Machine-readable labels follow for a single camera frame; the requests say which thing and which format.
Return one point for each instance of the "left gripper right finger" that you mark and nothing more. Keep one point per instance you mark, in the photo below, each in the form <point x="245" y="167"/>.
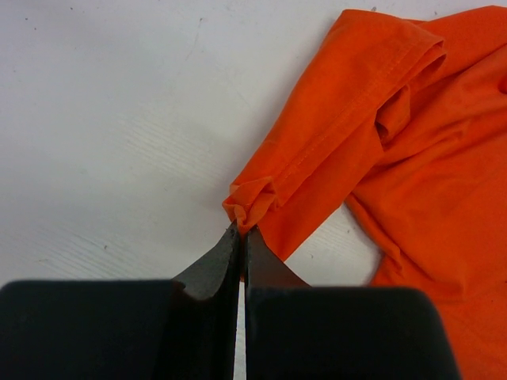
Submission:
<point x="296" y="331"/>

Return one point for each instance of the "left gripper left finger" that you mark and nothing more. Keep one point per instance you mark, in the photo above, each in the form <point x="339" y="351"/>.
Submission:
<point x="179" y="328"/>

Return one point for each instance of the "orange t shirt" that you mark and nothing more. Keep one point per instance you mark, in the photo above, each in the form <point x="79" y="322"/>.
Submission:
<point x="404" y="121"/>

